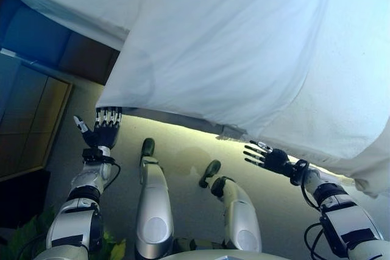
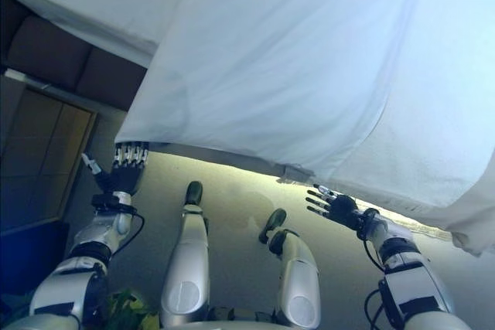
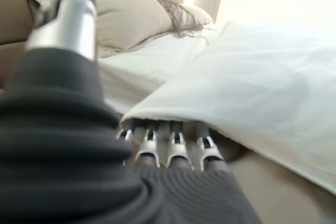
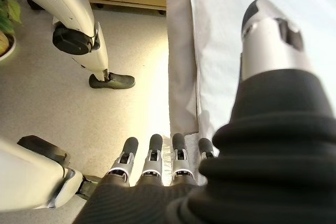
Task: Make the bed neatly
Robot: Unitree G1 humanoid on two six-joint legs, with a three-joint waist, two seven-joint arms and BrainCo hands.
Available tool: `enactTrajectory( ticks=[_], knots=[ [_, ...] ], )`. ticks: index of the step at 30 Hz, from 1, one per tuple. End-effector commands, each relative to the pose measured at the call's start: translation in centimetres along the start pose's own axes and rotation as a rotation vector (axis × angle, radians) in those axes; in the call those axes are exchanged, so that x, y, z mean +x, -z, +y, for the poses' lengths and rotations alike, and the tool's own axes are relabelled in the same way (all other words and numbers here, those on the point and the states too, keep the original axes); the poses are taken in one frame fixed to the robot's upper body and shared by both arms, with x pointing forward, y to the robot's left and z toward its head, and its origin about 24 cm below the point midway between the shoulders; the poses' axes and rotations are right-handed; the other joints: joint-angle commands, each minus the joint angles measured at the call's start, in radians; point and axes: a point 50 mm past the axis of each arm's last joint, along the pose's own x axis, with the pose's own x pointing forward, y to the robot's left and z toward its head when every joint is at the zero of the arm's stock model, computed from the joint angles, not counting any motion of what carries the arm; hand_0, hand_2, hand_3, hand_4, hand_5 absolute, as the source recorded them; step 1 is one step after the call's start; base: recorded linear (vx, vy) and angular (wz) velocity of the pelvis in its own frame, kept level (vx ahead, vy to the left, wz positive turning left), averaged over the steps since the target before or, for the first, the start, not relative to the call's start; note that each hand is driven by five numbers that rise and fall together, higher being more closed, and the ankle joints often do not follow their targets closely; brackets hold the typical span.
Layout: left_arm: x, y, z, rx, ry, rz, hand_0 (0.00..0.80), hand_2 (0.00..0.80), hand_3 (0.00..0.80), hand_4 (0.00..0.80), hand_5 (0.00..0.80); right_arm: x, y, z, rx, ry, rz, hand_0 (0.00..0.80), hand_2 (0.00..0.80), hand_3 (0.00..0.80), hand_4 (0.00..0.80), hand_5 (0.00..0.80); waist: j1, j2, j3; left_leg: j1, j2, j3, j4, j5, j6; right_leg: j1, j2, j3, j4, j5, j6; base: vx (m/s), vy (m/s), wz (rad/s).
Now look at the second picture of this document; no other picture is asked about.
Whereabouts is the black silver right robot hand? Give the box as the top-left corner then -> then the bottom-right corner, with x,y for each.
305,182 -> 361,226

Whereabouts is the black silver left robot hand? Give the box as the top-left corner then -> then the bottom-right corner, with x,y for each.
80,140 -> 151,196

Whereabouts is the dark right robot foot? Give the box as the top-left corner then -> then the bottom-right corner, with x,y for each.
258,208 -> 288,244

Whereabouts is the dark robot foot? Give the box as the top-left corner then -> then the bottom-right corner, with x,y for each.
185,180 -> 204,206
258,208 -> 288,244

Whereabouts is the dark left robot foot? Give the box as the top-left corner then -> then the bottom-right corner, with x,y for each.
185,180 -> 204,206

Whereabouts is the white floor mat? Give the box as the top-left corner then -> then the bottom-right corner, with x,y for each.
381,216 -> 456,243

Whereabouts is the wooden nightstand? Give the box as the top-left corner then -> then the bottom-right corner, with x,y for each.
0,68 -> 100,236

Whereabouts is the silver right robot leg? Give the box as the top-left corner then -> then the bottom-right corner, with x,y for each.
268,228 -> 323,329

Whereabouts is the silver robot leg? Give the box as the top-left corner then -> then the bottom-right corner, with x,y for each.
159,201 -> 212,328
268,228 -> 323,329

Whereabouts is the silver left robot leg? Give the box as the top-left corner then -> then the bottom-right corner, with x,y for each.
159,201 -> 212,328

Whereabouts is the dark storage box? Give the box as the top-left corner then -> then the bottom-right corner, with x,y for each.
0,220 -> 73,297

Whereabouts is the green plant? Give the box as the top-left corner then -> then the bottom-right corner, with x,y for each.
105,288 -> 162,330

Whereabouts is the silver robot torso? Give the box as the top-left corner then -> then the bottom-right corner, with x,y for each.
184,308 -> 288,330

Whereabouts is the white sheeted mattress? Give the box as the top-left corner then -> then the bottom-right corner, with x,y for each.
0,0 -> 187,70

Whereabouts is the dark upholstered headboard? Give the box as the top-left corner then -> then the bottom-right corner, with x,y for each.
0,0 -> 29,65

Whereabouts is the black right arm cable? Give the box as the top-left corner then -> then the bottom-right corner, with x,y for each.
362,208 -> 392,330

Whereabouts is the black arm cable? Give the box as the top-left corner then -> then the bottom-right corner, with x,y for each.
362,208 -> 392,330
114,205 -> 147,254

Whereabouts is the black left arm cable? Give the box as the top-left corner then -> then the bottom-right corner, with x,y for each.
114,205 -> 147,254

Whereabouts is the dark wooden bed frame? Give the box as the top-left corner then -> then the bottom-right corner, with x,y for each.
6,15 -> 149,113

